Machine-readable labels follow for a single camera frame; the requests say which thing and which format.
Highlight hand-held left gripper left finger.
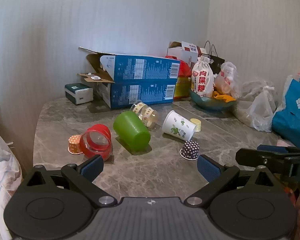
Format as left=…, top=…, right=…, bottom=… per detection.
left=22, top=155, right=116, bottom=208

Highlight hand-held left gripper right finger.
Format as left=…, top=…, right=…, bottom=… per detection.
left=183, top=155, right=278, bottom=207

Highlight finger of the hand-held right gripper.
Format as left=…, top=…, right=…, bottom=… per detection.
left=257, top=144, right=300, bottom=156
left=235, top=148, right=295, bottom=167

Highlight dark polka dot paper cup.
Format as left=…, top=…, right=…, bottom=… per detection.
left=179, top=141, right=200, bottom=160

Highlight orange polka dot paper cup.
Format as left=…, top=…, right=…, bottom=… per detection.
left=68, top=134, right=82, bottom=154

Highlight red transparent plastic cup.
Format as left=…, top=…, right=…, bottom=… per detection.
left=79, top=124, right=113, bottom=161

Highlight small pale yellow paper cup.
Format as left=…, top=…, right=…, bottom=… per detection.
left=190, top=118, right=202, bottom=132

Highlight white paper cup green print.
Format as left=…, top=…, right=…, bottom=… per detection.
left=162, top=110, right=197, bottom=141

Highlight green plastic cup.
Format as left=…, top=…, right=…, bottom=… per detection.
left=113, top=111, right=151, bottom=153

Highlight clear printed plastic cup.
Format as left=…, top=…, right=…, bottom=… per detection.
left=130, top=100, right=159, bottom=128

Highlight clear crumpled plastic bag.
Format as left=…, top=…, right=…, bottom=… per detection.
left=233, top=80, right=278, bottom=133

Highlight blue plastic bag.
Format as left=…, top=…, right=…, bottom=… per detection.
left=272, top=67, right=300, bottom=148

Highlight teal bowl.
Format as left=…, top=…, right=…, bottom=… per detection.
left=189, top=89, right=238, bottom=111

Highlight orange snack packet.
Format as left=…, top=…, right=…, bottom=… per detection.
left=212, top=87, right=237, bottom=103

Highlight green and white tissue pack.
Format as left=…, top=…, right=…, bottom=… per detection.
left=64, top=83, right=94, bottom=106

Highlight clear plastic snack bag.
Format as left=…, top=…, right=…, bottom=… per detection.
left=213, top=62, right=242, bottom=99

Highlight yellow box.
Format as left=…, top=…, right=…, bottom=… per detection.
left=173, top=76, right=193, bottom=99

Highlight white printed cloth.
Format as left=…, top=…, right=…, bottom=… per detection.
left=0, top=129, right=23, bottom=240

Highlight blue cardboard box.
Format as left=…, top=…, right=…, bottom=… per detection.
left=77, top=73, right=177, bottom=110

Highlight black paper bag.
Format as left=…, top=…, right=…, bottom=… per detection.
left=202, top=41, right=226, bottom=75

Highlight red plastic bag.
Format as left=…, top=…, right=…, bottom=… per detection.
left=165, top=55, right=193, bottom=78

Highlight blue cardboard box open flaps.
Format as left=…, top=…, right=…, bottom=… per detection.
left=79, top=46, right=181, bottom=83

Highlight white cardboard box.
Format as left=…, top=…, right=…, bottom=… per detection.
left=167, top=41, right=206, bottom=63

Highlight white drawstring pouch red print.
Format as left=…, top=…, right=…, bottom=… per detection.
left=191, top=56, right=215, bottom=98

